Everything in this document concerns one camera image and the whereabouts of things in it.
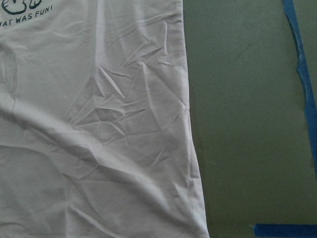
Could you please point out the pink printed t-shirt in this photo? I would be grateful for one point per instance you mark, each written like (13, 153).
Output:
(95, 131)

